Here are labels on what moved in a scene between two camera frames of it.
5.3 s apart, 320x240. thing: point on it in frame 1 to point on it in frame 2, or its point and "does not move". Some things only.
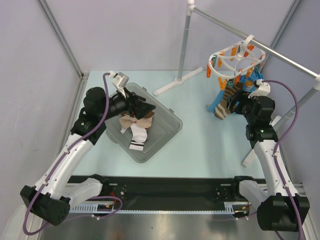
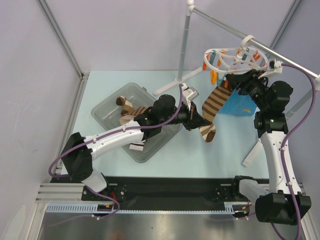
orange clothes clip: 208,71 to 214,76
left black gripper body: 124,105 to 185,117
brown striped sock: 222,110 to 211,105
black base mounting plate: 169,190 does not move
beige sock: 126,121 does not move
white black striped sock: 134,145 does not move
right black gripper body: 235,104 to 242,82
